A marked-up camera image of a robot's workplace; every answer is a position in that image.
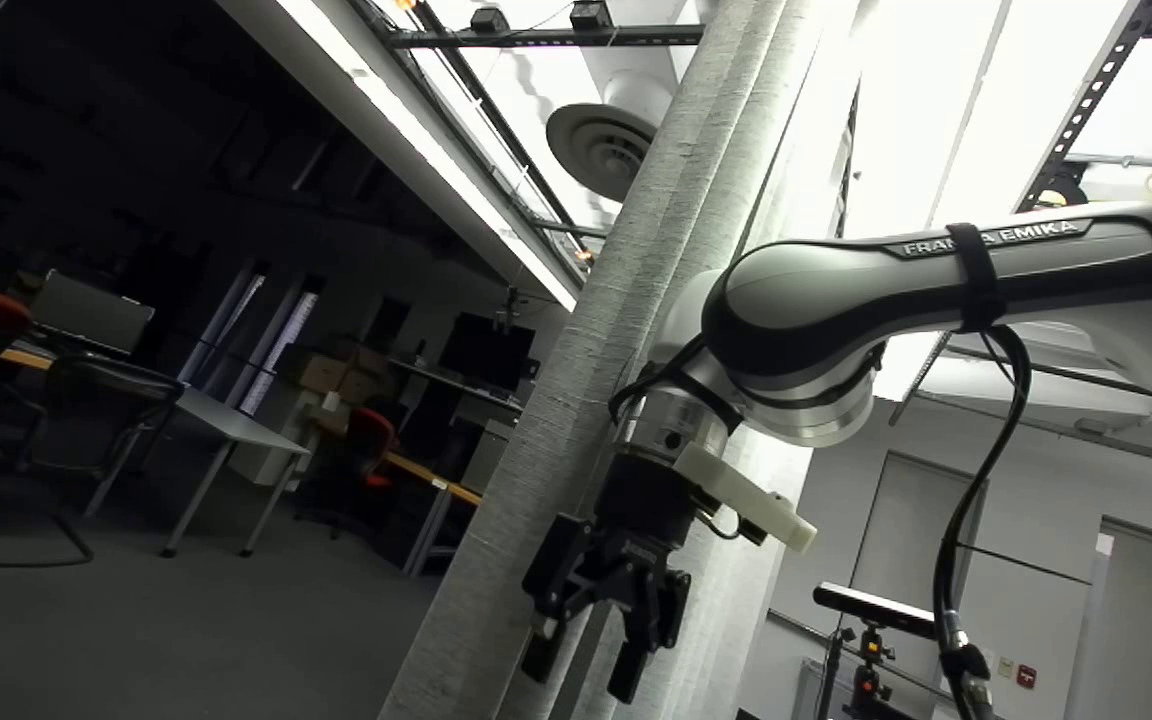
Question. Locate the black desktop monitor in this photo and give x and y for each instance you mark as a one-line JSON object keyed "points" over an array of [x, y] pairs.
{"points": [[483, 350]]}

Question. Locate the grey laptop screen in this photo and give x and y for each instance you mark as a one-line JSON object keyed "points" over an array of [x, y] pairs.
{"points": [[90, 311]]}

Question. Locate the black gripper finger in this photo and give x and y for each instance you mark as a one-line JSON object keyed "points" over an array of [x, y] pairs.
{"points": [[648, 622], [562, 572]]}

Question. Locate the long ceiling light strip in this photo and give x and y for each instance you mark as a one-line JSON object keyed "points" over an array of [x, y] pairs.
{"points": [[401, 147]]}

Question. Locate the orange office chair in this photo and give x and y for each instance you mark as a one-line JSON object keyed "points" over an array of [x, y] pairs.
{"points": [[369, 443]]}

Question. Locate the black perforated ceiling strut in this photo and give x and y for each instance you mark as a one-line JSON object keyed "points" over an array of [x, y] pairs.
{"points": [[1052, 180]]}

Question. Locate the wooden table with metal legs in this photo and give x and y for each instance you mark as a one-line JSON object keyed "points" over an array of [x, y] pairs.
{"points": [[437, 483]]}

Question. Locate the grey folding table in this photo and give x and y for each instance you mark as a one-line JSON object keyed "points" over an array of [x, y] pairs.
{"points": [[238, 424]]}

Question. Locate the black curtain rail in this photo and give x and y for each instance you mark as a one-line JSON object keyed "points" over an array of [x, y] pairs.
{"points": [[537, 38]]}

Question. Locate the black camera tripod head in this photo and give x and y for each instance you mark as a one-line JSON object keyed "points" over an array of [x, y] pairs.
{"points": [[874, 672]]}

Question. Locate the round ceiling air vent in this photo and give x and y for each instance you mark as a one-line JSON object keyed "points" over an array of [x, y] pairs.
{"points": [[599, 147]]}

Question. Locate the plain grey door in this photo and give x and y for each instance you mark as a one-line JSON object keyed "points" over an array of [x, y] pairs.
{"points": [[917, 535]]}

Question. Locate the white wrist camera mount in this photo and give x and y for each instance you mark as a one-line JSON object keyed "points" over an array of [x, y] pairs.
{"points": [[759, 504]]}

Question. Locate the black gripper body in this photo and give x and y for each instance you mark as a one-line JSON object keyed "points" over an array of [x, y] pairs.
{"points": [[648, 513]]}

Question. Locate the dark office desk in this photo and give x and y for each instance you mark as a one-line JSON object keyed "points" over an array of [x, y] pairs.
{"points": [[97, 371]]}

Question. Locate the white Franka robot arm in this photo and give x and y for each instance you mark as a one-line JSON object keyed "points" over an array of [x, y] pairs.
{"points": [[843, 286]]}

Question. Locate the black stereo camera bar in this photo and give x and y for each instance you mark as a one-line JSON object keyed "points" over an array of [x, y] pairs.
{"points": [[877, 610]]}

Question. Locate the stacked cardboard boxes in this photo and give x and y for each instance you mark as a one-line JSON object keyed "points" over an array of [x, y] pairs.
{"points": [[338, 379]]}

